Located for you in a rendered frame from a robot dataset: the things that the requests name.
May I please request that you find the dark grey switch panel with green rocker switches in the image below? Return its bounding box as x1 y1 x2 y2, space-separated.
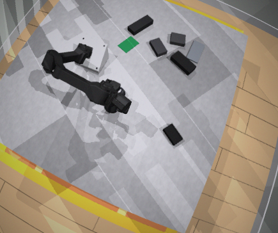
104 87 125 113

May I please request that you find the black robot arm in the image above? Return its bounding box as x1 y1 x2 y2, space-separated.
42 43 132 112

